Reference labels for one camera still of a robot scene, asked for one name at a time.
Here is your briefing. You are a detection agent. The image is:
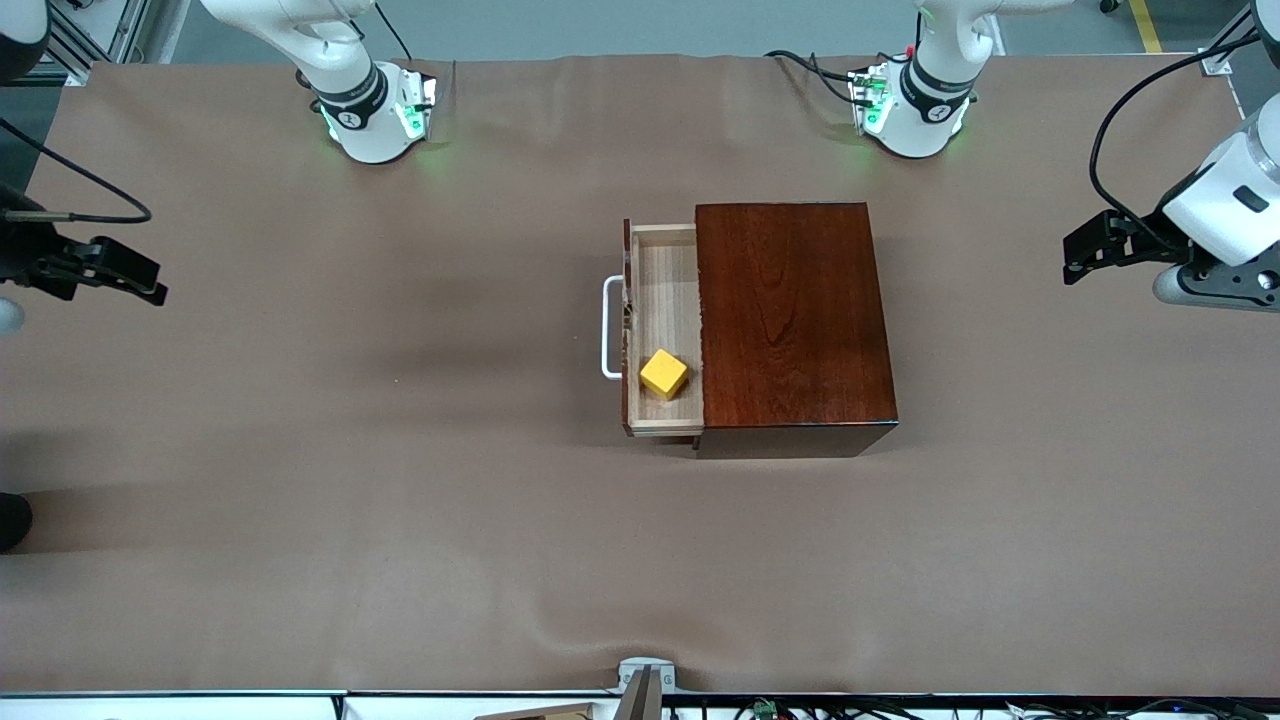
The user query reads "dark red wooden cabinet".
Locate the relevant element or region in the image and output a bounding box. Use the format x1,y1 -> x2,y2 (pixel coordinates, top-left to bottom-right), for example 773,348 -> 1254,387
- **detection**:
693,202 -> 899,459

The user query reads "silver aluminium profile bar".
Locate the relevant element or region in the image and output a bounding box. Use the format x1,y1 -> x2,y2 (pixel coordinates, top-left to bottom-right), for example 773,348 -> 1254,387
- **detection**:
1198,0 -> 1280,77

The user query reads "black round object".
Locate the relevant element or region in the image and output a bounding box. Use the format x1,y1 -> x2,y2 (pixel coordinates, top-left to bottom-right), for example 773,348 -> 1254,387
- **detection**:
0,493 -> 34,553

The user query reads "silver aluminium frame structure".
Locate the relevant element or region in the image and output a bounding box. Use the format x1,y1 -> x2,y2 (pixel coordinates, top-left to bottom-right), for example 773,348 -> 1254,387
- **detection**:
45,0 -> 161,86

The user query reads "grey metal mounting bracket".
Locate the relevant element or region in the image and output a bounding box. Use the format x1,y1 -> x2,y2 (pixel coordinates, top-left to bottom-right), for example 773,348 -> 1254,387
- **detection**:
618,657 -> 677,720

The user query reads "yellow cube block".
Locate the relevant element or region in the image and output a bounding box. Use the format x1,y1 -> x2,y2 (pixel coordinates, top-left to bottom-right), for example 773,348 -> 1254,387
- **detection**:
639,348 -> 690,402

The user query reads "wooden drawer with white handle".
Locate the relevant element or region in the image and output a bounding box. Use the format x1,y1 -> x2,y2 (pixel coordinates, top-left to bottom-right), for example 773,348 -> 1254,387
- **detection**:
601,220 -> 707,441

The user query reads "large brown table cloth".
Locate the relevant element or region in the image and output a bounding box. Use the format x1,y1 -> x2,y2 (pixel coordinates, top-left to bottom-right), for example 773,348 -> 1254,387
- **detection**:
0,52 -> 1280,698

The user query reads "flat tan wood piece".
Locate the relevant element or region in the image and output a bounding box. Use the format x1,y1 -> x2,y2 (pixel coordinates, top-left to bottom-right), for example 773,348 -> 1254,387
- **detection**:
475,703 -> 601,720

